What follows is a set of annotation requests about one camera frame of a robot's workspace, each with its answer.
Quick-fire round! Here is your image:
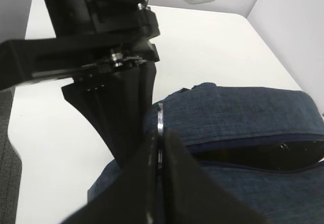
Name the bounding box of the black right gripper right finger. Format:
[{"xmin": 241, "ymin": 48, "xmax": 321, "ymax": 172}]
[{"xmin": 161, "ymin": 129, "xmax": 267, "ymax": 223}]

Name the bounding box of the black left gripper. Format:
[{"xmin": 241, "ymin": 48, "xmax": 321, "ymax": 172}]
[{"xmin": 1, "ymin": 0, "xmax": 159, "ymax": 167}]

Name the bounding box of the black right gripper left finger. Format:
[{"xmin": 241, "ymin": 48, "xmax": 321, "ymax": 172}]
[{"xmin": 64, "ymin": 132, "xmax": 158, "ymax": 223}]

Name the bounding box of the dark navy lunch bag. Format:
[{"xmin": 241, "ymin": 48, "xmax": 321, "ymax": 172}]
[{"xmin": 87, "ymin": 82, "xmax": 324, "ymax": 224}]

